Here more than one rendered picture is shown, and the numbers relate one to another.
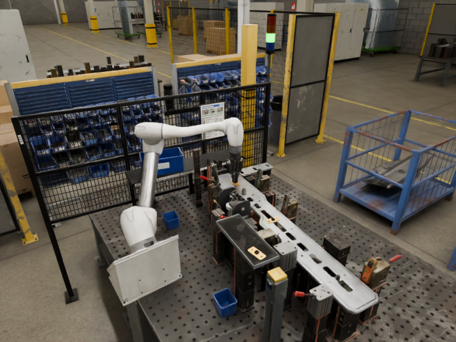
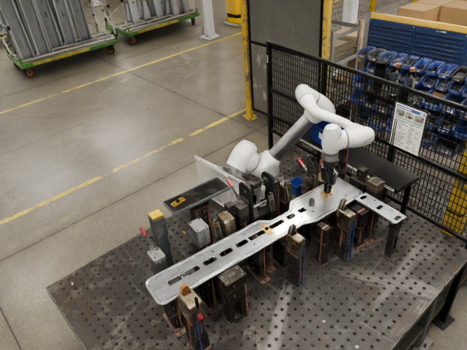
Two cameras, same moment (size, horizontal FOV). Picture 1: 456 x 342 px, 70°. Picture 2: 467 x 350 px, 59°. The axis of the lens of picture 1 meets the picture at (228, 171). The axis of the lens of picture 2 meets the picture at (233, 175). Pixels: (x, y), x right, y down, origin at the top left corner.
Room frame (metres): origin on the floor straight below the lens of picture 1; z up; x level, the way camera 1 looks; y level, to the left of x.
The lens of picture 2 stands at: (1.33, -1.93, 2.56)
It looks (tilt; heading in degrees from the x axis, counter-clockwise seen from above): 35 degrees down; 86
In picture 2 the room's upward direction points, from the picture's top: 5 degrees counter-clockwise
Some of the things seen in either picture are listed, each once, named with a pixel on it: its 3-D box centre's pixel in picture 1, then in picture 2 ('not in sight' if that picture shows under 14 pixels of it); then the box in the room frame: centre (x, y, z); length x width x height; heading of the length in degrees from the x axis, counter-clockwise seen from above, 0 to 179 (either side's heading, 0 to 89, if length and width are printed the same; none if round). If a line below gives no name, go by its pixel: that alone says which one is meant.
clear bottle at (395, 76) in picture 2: (183, 93); (395, 79); (2.54, 0.34, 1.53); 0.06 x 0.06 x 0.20
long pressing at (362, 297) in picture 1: (275, 222); (264, 232); (1.59, -0.29, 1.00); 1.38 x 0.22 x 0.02; 28
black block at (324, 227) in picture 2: (269, 211); (322, 244); (1.93, -0.29, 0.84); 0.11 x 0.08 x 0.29; 118
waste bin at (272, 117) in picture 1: (281, 120); not in sight; (5.27, -0.90, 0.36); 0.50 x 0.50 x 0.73
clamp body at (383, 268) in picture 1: (370, 290); (195, 321); (1.18, -0.71, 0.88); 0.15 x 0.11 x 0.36; 118
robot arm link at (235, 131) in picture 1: (235, 131); (333, 137); (2.03, -0.05, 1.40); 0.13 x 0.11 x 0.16; 1
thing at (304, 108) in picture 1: (307, 87); not in sight; (4.93, -1.20, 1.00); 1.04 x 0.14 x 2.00; 125
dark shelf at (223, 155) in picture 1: (185, 165); (351, 155); (2.31, 0.33, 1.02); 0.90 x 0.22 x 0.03; 118
